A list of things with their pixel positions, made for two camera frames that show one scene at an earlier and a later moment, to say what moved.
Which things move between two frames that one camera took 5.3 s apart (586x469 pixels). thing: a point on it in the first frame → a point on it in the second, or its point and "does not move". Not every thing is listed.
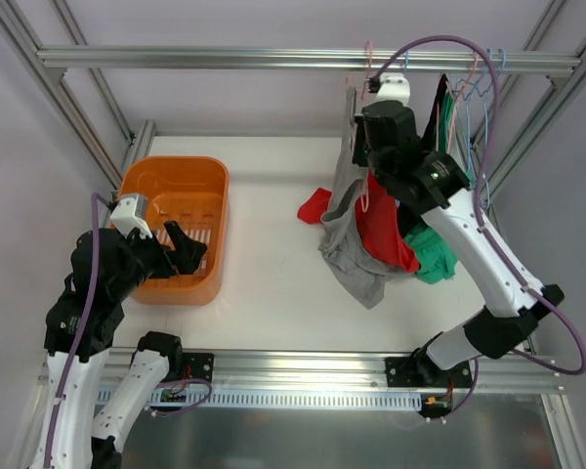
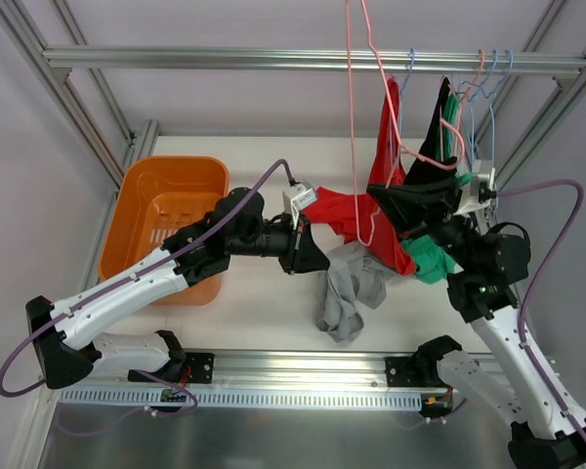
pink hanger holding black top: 455,98 → 461,100
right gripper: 359,142 → 454,196
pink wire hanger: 364,194 → 399,149
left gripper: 161,259 → 296,247
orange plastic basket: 194,192 does not move
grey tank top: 344,244 → 354,276
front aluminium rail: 238,371 does not move
